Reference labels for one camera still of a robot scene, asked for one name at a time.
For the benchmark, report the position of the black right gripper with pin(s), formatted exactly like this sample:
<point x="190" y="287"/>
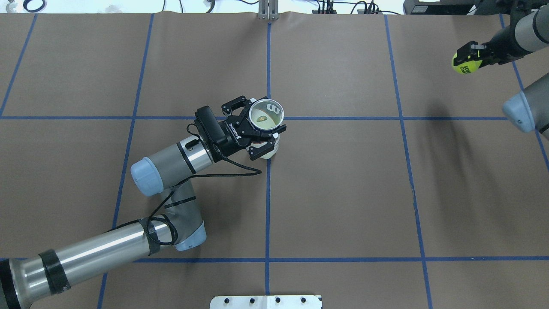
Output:
<point x="499" y="48"/>

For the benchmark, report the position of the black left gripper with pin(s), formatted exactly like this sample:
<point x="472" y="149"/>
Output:
<point x="230" y="137"/>

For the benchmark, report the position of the yellow tennis ball number three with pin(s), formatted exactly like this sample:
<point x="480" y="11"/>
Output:
<point x="262" y="120"/>

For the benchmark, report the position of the white tennis ball can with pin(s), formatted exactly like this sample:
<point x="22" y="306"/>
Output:
<point x="276" y="111"/>

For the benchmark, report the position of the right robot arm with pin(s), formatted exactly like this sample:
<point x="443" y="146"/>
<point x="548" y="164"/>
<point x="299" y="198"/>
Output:
<point x="523" y="42"/>

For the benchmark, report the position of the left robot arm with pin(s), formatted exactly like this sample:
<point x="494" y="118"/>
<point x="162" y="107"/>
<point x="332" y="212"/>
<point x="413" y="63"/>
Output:
<point x="175" y="223"/>

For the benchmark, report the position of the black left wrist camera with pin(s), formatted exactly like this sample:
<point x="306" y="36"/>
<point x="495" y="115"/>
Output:
<point x="210" y="129"/>

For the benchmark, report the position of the aluminium frame post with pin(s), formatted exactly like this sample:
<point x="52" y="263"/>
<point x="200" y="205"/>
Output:
<point x="268" y="10"/>

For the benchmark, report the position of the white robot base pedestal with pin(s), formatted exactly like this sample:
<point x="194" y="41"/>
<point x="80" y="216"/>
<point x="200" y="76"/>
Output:
<point x="267" y="302"/>

